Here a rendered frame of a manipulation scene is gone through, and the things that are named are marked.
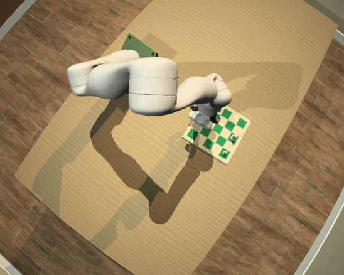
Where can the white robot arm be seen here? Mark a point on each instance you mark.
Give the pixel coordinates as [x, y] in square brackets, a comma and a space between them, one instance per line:
[152, 85]

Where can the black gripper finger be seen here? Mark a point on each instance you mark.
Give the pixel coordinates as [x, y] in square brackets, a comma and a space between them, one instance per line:
[216, 120]
[193, 107]

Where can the green and cream chessboard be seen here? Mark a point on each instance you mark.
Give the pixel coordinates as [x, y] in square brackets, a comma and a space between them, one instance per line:
[217, 139]

